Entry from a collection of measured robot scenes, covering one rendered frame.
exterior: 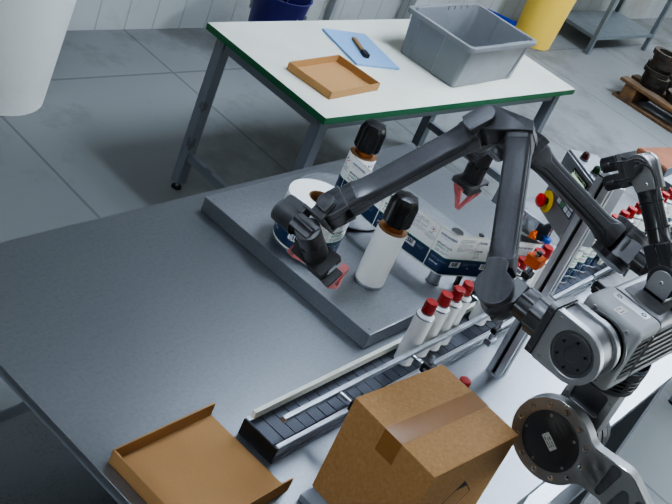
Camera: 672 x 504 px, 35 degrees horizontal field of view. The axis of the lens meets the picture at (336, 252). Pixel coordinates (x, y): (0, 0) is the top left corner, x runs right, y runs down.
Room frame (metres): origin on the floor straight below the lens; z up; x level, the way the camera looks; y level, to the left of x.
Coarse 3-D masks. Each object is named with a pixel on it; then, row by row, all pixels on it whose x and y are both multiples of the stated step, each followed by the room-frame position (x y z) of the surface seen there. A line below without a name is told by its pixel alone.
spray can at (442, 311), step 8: (440, 296) 2.37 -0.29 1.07; (448, 296) 2.36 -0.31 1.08; (440, 304) 2.36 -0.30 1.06; (448, 304) 2.37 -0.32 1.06; (440, 312) 2.35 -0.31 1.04; (448, 312) 2.37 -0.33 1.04; (440, 320) 2.35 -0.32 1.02; (432, 328) 2.35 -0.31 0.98; (440, 328) 2.37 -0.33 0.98; (432, 336) 2.35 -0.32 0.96; (424, 352) 2.36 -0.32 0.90
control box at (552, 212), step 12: (564, 156) 2.65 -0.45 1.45; (576, 156) 2.63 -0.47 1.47; (576, 168) 2.59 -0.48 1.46; (588, 168) 2.58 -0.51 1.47; (588, 180) 2.53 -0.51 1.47; (552, 192) 2.63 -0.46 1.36; (552, 204) 2.60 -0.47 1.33; (612, 204) 2.55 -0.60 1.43; (552, 216) 2.58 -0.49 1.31; (564, 216) 2.54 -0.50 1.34; (564, 228) 2.52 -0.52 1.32; (588, 240) 2.54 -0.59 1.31
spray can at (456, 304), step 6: (456, 288) 2.42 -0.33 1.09; (462, 288) 2.43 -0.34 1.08; (456, 294) 2.41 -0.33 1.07; (462, 294) 2.42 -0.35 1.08; (456, 300) 2.41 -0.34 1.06; (450, 306) 2.40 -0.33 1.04; (456, 306) 2.41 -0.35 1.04; (450, 312) 2.40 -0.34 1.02; (456, 312) 2.41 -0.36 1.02; (450, 318) 2.41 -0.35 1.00; (444, 324) 2.40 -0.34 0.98; (450, 324) 2.41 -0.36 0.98; (444, 330) 2.41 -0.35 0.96; (432, 348) 2.40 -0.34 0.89; (438, 348) 2.42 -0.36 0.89
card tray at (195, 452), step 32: (192, 416) 1.80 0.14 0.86; (128, 448) 1.64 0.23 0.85; (160, 448) 1.70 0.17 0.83; (192, 448) 1.74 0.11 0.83; (224, 448) 1.78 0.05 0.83; (128, 480) 1.57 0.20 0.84; (160, 480) 1.61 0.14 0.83; (192, 480) 1.65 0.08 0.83; (224, 480) 1.69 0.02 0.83; (256, 480) 1.73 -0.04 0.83; (288, 480) 1.73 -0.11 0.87
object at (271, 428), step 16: (560, 288) 3.06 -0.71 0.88; (464, 320) 2.63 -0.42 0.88; (496, 320) 2.70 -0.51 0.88; (464, 336) 2.55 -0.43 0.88; (368, 368) 2.22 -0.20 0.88; (400, 368) 2.28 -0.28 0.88; (416, 368) 2.31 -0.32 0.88; (336, 384) 2.10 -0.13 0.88; (368, 384) 2.15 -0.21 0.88; (384, 384) 2.18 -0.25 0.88; (304, 400) 1.99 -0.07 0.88; (336, 400) 2.04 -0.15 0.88; (272, 416) 1.89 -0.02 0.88; (304, 416) 1.94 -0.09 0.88; (320, 416) 1.96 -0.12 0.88; (272, 432) 1.84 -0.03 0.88; (288, 432) 1.86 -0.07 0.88
